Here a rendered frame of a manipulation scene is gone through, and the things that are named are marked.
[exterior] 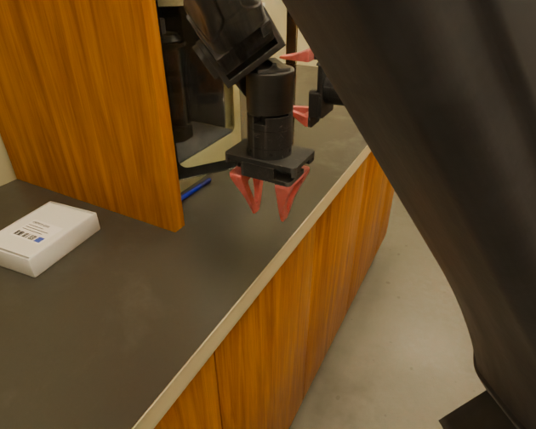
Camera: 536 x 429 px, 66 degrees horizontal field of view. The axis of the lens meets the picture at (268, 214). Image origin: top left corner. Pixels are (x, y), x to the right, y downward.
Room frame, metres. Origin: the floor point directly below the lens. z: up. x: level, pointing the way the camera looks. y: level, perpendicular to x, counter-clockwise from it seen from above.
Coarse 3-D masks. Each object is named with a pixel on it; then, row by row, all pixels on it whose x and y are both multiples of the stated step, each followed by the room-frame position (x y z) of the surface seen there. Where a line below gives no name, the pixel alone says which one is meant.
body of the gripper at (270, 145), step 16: (256, 128) 0.47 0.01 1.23; (272, 128) 0.47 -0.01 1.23; (288, 128) 0.48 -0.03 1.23; (240, 144) 0.52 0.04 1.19; (256, 144) 0.47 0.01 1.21; (272, 144) 0.47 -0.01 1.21; (288, 144) 0.48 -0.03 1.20; (240, 160) 0.48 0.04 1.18; (256, 160) 0.47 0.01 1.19; (272, 160) 0.47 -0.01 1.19; (288, 160) 0.47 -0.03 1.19; (304, 160) 0.47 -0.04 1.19
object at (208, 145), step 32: (160, 0) 0.79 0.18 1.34; (160, 32) 0.79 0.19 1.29; (192, 32) 0.81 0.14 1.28; (288, 32) 0.91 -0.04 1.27; (192, 64) 0.81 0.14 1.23; (288, 64) 0.91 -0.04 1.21; (192, 96) 0.81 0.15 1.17; (224, 96) 0.84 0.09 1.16; (192, 128) 0.81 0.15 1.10; (224, 128) 0.84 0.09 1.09; (192, 160) 0.80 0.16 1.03; (224, 160) 0.83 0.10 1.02
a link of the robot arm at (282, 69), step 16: (272, 64) 0.48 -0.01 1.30; (256, 80) 0.47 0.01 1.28; (272, 80) 0.47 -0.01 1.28; (288, 80) 0.48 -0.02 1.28; (256, 96) 0.47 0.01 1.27; (272, 96) 0.47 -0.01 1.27; (288, 96) 0.48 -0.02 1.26; (256, 112) 0.47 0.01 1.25; (272, 112) 0.47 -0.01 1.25; (288, 112) 0.48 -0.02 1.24
